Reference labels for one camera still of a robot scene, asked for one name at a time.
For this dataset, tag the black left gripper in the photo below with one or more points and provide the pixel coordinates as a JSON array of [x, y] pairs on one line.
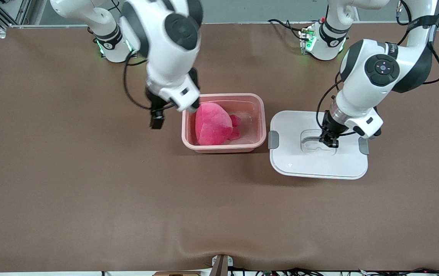
[[331, 127]]

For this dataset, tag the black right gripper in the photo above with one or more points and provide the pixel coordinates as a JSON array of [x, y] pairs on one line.
[[155, 104]]

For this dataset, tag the grey lid latch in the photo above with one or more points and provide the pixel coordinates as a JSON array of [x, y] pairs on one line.
[[273, 140], [363, 145]]

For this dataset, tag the white plastic box lid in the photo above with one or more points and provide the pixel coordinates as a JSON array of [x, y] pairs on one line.
[[300, 165]]

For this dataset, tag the pink plush toy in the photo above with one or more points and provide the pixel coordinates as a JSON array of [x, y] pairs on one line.
[[212, 122]]

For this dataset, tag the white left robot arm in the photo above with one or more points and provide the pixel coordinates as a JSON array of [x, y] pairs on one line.
[[357, 84]]

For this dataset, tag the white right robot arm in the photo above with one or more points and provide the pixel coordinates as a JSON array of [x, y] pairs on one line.
[[165, 57]]

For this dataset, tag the pink plastic storage box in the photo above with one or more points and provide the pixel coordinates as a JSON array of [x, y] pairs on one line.
[[250, 115]]

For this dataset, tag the brown table mat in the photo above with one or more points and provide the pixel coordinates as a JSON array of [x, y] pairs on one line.
[[127, 211]]

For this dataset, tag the silver table edge rail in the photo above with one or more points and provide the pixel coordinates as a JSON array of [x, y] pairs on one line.
[[235, 23]]

